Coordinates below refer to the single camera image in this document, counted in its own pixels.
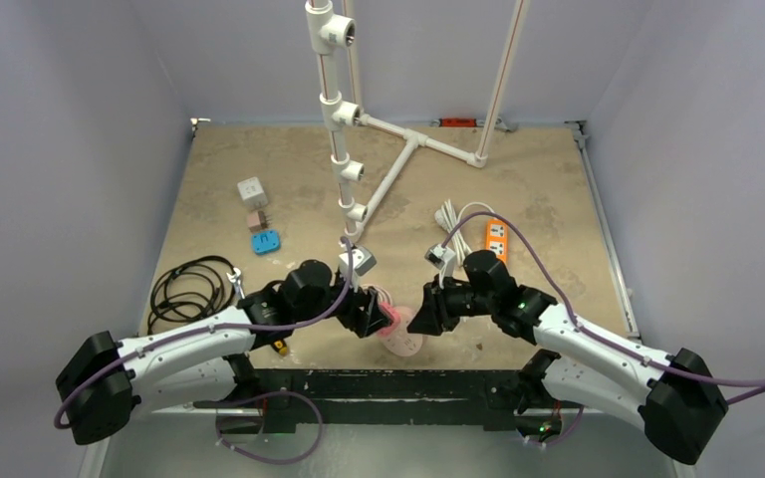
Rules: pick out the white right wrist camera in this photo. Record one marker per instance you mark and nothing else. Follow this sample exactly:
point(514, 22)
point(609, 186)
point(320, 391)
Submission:
point(444, 259)

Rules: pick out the pink round socket base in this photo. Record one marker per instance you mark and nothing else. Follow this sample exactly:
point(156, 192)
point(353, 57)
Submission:
point(400, 341)

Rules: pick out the yellow black handled screwdriver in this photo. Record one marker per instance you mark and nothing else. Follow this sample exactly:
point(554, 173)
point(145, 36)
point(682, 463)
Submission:
point(281, 348)

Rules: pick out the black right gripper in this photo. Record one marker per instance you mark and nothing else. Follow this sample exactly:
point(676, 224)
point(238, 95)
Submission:
point(438, 302)

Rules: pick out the white cube socket adapter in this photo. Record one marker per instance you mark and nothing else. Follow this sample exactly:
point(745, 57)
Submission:
point(252, 193)

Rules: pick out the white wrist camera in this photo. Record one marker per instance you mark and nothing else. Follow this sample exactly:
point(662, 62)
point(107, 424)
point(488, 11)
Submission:
point(354, 262)
point(444, 259)

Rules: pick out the blue plug adapter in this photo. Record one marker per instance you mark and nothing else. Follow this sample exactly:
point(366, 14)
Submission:
point(265, 242)

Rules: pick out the orange power strip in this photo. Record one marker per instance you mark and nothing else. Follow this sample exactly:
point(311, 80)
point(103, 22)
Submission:
point(496, 238)

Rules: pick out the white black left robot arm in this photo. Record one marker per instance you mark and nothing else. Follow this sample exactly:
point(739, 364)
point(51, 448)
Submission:
point(107, 382)

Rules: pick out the silver open-end wrench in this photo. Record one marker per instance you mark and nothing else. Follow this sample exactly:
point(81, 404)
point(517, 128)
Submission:
point(235, 279)

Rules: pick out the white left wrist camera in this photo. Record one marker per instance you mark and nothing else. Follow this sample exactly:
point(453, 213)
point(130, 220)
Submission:
point(354, 262)

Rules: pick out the brown pink plug adapter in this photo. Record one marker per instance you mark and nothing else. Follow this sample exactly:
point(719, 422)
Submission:
point(257, 221)

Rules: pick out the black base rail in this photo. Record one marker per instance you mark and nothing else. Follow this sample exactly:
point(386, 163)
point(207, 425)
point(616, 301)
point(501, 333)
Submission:
point(495, 400)

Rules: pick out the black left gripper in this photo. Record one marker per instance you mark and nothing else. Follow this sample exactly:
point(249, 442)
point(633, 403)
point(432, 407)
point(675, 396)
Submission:
point(363, 314)

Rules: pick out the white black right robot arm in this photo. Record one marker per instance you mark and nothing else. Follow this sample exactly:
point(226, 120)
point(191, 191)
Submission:
point(671, 398)

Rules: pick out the white PVC pipe frame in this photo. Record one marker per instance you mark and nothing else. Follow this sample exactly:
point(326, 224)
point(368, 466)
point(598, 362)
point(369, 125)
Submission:
point(332, 37)

